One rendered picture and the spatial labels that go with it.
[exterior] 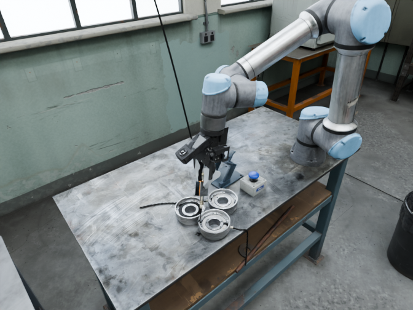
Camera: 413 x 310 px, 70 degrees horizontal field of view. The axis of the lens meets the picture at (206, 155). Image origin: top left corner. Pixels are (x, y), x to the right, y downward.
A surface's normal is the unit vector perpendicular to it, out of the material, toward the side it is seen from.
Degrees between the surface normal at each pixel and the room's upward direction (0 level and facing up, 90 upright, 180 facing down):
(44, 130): 90
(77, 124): 90
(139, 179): 0
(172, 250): 0
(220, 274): 0
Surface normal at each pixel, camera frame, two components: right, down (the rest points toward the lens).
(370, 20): 0.33, 0.40
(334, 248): -0.03, -0.83
